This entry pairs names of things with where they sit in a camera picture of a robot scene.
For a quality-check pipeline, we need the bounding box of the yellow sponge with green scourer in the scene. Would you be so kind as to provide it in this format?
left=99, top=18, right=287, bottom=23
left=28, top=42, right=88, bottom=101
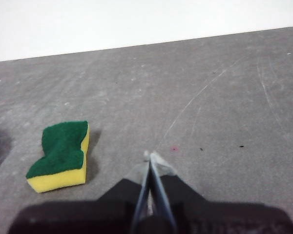
left=25, top=120, right=91, bottom=193

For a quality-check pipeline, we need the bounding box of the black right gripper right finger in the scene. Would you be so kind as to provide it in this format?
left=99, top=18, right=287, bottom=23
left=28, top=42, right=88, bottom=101
left=150, top=151, right=293, bottom=234

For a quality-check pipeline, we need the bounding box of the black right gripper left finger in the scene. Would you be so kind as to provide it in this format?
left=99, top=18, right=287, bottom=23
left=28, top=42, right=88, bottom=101
left=7, top=150, right=151, bottom=234

